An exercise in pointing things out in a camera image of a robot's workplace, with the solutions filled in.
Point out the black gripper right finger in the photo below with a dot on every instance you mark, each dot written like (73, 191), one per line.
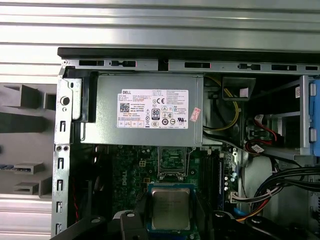
(220, 225)

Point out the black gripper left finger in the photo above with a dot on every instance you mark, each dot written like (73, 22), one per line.
(130, 225)

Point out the silver CPU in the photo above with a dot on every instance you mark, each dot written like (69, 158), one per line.
(171, 207)

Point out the metal socket cover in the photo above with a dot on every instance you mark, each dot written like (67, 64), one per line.
(172, 172)

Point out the black RAM slot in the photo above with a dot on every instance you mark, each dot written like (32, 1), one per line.
(204, 175)
(212, 175)

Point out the green motherboard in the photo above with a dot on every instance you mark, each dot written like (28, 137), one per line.
(130, 170)

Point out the grey power supply unit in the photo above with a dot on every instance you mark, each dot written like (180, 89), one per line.
(105, 135)

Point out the grey parts rack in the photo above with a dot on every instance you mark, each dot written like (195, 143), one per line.
(25, 140)

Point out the metal drive cage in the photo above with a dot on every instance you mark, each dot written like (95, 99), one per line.
(303, 112)

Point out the blue drive carrier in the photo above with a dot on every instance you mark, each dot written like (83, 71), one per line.
(315, 115)

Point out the black PC case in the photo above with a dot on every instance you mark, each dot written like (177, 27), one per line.
(175, 53)

